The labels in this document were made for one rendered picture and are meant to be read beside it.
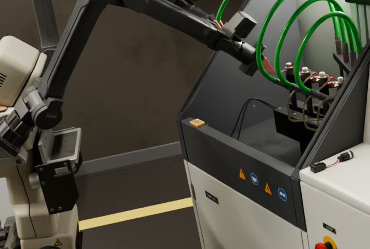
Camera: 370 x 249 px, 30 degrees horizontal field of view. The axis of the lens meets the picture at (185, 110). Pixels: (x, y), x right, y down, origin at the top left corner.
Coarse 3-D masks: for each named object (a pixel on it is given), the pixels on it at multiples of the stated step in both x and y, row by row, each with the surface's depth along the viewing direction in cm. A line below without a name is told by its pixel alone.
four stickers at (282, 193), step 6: (240, 168) 207; (240, 174) 209; (252, 174) 202; (252, 180) 203; (264, 180) 196; (258, 186) 201; (264, 186) 197; (270, 186) 194; (270, 192) 195; (282, 192) 189; (282, 198) 190
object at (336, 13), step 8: (328, 16) 185; (336, 16) 187; (344, 16) 188; (352, 24) 190; (312, 32) 184; (352, 32) 192; (304, 40) 184; (360, 40) 193; (360, 48) 193; (296, 56) 184; (296, 64) 184; (296, 72) 185; (296, 80) 186; (304, 88) 187; (320, 96) 190; (328, 96) 192
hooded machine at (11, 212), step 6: (0, 180) 355; (0, 186) 356; (6, 186) 356; (0, 192) 357; (6, 192) 357; (0, 198) 358; (6, 198) 358; (0, 204) 359; (6, 204) 360; (0, 210) 360; (6, 210) 361; (12, 210) 361; (0, 216) 362; (6, 216) 362
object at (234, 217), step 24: (192, 168) 240; (192, 192) 247; (216, 192) 229; (216, 216) 235; (240, 216) 219; (264, 216) 204; (216, 240) 242; (240, 240) 225; (264, 240) 209; (288, 240) 196
